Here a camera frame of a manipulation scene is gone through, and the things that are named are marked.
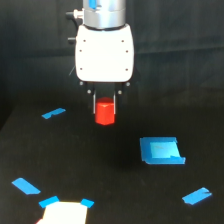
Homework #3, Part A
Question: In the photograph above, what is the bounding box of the white paper sheet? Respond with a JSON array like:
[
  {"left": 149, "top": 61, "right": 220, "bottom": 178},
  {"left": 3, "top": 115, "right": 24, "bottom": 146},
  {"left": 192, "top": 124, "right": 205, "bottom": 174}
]
[{"left": 36, "top": 202, "right": 87, "bottom": 224}]

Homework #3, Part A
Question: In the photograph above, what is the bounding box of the red hexagonal block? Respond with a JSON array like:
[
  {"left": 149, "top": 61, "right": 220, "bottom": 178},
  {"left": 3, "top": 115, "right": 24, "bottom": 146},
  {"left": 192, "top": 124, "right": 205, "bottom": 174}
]
[{"left": 95, "top": 97, "right": 115, "bottom": 125}]

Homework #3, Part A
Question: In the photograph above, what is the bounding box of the blue tape on paper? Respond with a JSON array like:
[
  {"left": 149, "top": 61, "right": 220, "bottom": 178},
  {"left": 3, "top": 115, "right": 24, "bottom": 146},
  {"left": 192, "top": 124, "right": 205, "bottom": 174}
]
[
  {"left": 39, "top": 196, "right": 59, "bottom": 208},
  {"left": 81, "top": 199, "right": 94, "bottom": 208}
]

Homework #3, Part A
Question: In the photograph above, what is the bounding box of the blue tape strip near right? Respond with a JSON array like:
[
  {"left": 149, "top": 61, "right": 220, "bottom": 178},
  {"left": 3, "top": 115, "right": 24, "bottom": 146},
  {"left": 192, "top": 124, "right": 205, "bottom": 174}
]
[{"left": 182, "top": 187, "right": 212, "bottom": 205}]

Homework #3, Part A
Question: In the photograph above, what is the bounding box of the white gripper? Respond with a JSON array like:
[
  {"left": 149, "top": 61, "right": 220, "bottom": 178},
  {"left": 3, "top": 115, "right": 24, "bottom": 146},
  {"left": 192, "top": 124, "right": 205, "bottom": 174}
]
[{"left": 68, "top": 24, "right": 134, "bottom": 115}]

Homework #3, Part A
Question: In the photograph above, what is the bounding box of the blue tape on paper left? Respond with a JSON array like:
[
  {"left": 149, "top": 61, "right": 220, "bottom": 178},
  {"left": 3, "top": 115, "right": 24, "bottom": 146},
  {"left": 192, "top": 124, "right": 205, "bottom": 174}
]
[{"left": 39, "top": 196, "right": 59, "bottom": 208}]

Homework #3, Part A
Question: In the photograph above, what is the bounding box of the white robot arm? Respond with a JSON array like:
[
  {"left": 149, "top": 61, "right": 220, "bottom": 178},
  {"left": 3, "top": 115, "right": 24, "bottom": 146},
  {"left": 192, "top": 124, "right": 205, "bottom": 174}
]
[{"left": 66, "top": 0, "right": 134, "bottom": 85}]

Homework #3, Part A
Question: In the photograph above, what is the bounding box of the blue tape strip near left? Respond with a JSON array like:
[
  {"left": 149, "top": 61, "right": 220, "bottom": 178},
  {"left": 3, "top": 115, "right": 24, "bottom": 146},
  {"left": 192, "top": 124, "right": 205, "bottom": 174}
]
[{"left": 12, "top": 178, "right": 40, "bottom": 195}]

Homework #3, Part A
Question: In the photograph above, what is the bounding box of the blue tape on paper right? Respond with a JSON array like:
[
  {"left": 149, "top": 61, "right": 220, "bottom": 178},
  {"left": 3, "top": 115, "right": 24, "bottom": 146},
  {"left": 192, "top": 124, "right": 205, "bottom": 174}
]
[{"left": 81, "top": 199, "right": 94, "bottom": 208}]

